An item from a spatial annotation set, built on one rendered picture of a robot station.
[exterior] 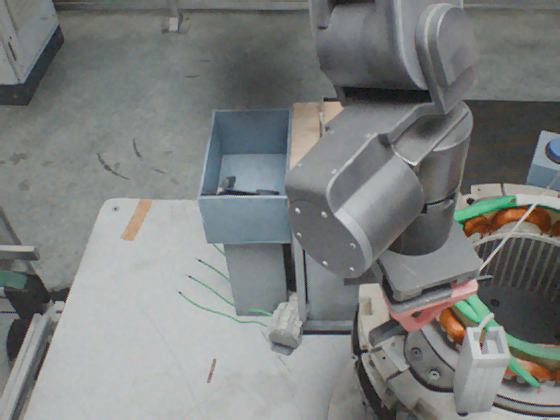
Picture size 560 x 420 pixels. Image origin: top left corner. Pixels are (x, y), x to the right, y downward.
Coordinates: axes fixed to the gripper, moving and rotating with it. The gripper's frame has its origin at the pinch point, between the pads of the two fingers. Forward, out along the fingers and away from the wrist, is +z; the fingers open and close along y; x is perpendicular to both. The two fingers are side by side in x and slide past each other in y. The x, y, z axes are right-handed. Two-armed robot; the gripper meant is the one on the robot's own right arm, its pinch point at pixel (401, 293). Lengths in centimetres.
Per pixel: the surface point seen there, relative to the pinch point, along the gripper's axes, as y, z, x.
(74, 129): -182, 125, -49
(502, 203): -7.6, 2.4, 14.0
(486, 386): 8.8, 2.8, 3.9
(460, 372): 6.8, 3.3, 2.6
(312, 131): -33.4, 12.3, 2.9
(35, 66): -220, 119, -61
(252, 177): -35.6, 20.2, -5.3
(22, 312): -45, 49, -47
